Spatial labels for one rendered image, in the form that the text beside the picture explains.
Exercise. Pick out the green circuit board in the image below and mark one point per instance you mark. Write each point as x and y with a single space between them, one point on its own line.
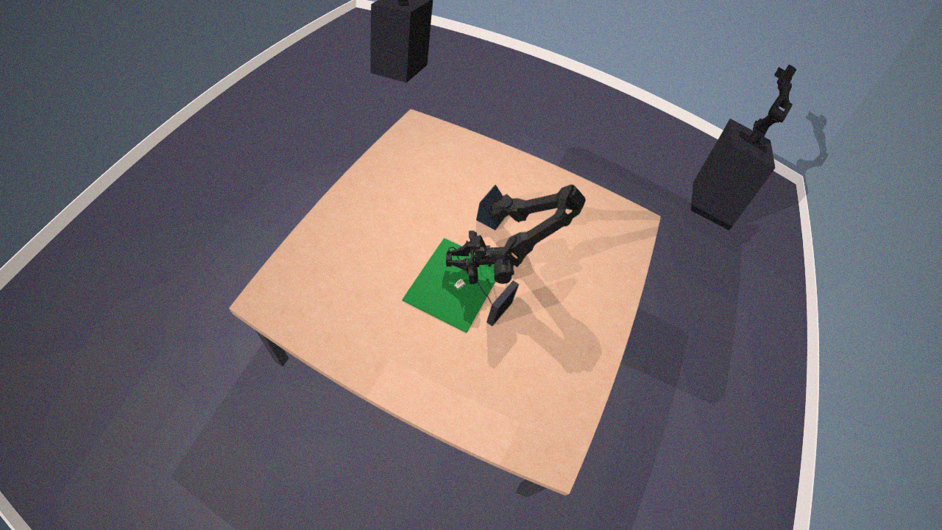
445 292

